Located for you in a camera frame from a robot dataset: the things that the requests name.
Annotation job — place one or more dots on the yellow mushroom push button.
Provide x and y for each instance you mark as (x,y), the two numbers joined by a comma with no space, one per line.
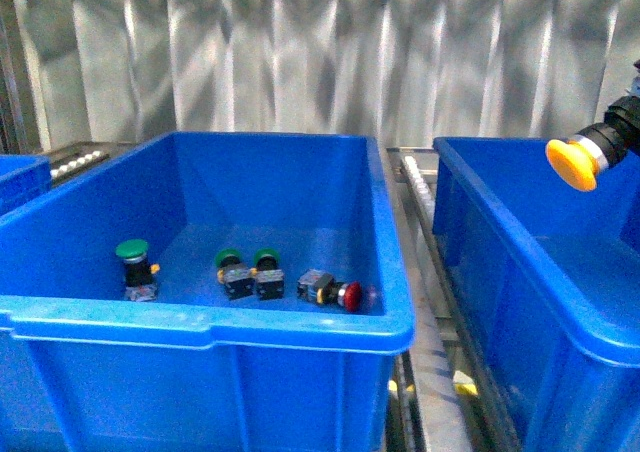
(581,158)

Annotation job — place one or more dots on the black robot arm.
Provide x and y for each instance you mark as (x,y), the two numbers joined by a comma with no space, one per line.
(622,117)

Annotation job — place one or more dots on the blue source bin with buttons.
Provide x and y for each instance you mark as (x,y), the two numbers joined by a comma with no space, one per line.
(84,369)

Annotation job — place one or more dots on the dark red emergency button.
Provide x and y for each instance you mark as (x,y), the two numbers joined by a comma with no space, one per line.
(322,288)

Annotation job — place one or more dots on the green button right lying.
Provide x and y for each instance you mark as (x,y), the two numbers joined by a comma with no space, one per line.
(268,276)

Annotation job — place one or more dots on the green button lying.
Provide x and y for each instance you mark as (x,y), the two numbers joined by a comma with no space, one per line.
(268,276)
(236,278)

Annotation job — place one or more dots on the white roller track middle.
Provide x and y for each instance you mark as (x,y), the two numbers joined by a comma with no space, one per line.
(418,185)

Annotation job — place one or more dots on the white roller track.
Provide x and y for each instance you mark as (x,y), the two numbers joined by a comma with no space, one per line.
(76,164)
(418,185)

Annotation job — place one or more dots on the green button left lying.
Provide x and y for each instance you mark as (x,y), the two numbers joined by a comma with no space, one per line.
(236,278)

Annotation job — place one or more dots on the green mushroom button upright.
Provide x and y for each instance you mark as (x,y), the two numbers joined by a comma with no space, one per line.
(140,284)

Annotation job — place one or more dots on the white roller track left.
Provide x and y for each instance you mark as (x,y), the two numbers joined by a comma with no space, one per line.
(76,164)

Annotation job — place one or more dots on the blue empty target bin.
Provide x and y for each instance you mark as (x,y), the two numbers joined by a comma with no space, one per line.
(547,280)

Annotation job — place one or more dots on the blue bin far left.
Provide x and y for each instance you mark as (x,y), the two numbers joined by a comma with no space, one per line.
(23,178)

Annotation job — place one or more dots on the steel divider rail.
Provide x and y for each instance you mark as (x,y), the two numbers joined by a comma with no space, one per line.
(441,397)

